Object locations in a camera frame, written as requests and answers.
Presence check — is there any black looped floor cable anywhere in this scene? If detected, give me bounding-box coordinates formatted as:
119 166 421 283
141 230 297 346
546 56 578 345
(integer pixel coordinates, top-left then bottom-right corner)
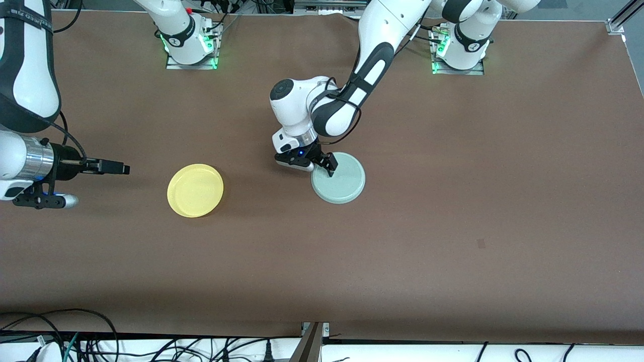
0 308 119 362

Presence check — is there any light green round plate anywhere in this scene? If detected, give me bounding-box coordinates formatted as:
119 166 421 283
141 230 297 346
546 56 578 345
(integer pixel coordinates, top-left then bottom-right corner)
310 152 366 205

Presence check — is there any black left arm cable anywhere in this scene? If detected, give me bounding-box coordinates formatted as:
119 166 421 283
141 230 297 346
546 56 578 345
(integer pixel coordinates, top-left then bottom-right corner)
322 75 363 147

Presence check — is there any yellow round plate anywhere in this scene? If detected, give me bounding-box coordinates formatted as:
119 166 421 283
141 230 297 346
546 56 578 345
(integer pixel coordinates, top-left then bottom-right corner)
167 163 224 218

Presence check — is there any aluminium frame bar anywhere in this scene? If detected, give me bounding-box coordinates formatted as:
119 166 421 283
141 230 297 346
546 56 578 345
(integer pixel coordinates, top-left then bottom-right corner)
294 0 369 16

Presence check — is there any black cable across table edge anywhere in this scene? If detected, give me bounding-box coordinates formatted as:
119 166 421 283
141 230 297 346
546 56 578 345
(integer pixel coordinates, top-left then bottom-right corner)
345 14 436 42

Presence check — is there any green cable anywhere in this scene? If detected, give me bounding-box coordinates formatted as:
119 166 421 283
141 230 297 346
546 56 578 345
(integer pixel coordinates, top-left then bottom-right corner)
62 332 80 362

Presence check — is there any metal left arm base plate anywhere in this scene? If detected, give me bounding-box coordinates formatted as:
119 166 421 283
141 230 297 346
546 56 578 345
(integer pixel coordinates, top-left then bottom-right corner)
430 28 486 76

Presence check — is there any white lower shelf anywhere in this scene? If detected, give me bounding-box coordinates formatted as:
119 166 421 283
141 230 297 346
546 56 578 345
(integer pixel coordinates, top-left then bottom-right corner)
0 336 644 362

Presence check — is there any metal table edge bracket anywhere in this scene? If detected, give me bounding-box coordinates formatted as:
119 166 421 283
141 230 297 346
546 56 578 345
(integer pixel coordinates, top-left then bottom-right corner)
289 322 331 362

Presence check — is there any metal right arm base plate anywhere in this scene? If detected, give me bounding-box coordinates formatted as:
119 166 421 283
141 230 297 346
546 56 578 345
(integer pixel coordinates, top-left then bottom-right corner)
166 23 222 70

